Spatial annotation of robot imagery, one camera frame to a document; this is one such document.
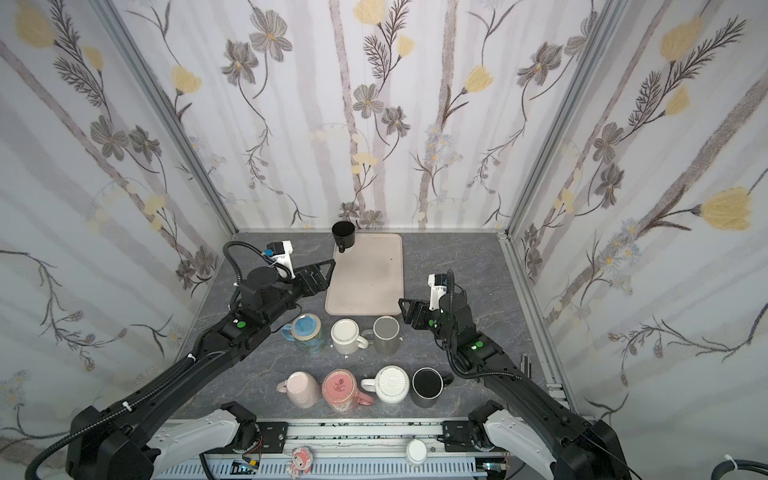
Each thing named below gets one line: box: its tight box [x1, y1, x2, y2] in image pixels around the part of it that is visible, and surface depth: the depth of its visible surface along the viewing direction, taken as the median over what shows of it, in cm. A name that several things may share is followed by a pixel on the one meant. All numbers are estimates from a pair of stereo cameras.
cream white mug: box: [330, 317, 369, 355], surface depth 88 cm
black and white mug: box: [332, 220, 355, 253], surface depth 111 cm
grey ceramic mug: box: [362, 315, 400, 356], surface depth 85 cm
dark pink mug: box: [322, 368, 374, 412], surface depth 74 cm
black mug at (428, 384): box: [411, 366, 454, 409], surface depth 76 cm
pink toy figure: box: [288, 446, 313, 479], surface depth 70 cm
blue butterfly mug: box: [281, 313, 326, 355], surface depth 84 cm
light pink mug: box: [276, 371, 321, 408], surface depth 76 cm
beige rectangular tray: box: [325, 234, 404, 316], surface depth 110 cm
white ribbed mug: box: [360, 365, 410, 404], surface depth 77 cm
